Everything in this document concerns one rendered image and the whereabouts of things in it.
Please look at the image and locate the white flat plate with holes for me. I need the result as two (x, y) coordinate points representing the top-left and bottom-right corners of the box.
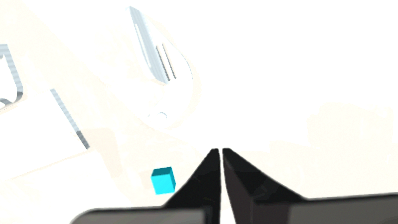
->
(0, 43), (23, 110)

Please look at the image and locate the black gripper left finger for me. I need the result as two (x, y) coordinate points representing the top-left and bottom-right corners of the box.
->
(68, 148), (222, 224)

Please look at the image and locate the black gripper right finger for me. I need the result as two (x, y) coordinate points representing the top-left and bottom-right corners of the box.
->
(222, 147), (398, 224)

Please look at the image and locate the small cyan cube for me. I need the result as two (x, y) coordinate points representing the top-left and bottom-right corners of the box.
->
(150, 167), (176, 195)

